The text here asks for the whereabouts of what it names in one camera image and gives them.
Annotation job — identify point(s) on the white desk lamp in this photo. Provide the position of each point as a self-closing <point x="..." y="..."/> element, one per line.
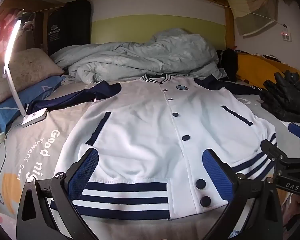
<point x="35" y="117"/>

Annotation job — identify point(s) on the yellow blanket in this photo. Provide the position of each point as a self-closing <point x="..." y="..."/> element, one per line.
<point x="257" y="67"/>

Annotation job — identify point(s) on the beige pillow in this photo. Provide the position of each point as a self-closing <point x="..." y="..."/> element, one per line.
<point x="22" y="72"/>

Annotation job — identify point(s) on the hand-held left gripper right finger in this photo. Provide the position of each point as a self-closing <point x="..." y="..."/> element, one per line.
<point x="218" y="177"/>

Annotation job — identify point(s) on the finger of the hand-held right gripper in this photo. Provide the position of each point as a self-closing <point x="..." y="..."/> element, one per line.
<point x="298" y="131"/>
<point x="270" y="148"/>

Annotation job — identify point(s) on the white and navy varsity jacket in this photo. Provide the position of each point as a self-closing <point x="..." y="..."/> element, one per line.
<point x="145" y="130"/>

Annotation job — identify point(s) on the black cloth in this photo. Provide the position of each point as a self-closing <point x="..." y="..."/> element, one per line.
<point x="228" y="63"/>

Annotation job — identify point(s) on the wooden bed frame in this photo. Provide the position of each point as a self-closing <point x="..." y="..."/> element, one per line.
<point x="230" y="17"/>

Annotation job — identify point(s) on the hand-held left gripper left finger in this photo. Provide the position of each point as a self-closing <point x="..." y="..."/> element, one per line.
<point x="83" y="173"/>

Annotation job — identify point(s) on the grey crumpled duvet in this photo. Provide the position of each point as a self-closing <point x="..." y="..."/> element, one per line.
<point x="140" y="55"/>

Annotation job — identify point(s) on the pale hanging cloth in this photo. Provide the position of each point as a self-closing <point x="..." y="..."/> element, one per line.
<point x="255" y="17"/>

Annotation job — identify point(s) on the black padded jacket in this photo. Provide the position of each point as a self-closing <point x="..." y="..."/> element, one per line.
<point x="285" y="97"/>

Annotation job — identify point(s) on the white wall socket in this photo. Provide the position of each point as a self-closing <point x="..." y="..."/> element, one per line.
<point x="286" y="35"/>

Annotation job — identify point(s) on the blue pillow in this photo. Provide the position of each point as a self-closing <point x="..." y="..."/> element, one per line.
<point x="32" y="95"/>

